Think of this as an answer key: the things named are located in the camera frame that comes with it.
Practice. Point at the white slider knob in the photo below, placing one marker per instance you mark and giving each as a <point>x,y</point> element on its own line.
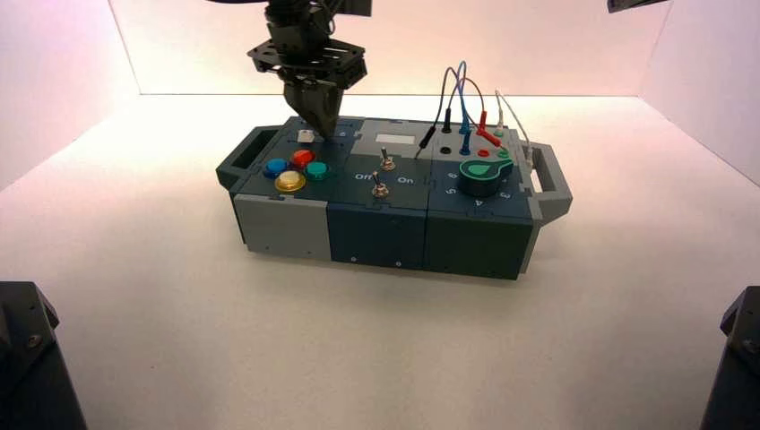
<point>305,136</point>

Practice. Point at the metal toggle switch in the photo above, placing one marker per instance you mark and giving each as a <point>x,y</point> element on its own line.
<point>379,187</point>
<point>387,160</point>

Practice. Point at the yellow round push button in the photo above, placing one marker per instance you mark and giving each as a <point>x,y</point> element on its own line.
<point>290,181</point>

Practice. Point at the dark blue grey control box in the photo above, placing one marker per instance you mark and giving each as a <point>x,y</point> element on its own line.
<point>374,228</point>

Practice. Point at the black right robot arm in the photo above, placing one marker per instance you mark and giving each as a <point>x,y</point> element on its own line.
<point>635,4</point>

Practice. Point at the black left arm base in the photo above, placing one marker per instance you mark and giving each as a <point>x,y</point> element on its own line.
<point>30,368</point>

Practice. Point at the white display window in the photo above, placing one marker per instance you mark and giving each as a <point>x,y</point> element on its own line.
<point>395,139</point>

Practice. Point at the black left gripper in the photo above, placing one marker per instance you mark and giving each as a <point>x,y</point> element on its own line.
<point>309,59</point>

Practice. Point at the red round push button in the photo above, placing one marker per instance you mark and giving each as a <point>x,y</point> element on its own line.
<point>303,158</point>

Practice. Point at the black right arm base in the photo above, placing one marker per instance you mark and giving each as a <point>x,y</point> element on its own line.
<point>736,368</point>

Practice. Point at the green rotary selector knob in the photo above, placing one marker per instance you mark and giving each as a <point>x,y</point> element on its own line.
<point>482,181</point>

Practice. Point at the blue round push button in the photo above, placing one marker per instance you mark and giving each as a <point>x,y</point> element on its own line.
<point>276,167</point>

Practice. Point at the green round push button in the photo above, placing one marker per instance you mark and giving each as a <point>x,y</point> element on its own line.
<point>316,171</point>

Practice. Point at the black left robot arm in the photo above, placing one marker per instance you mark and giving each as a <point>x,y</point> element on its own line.
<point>350,6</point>

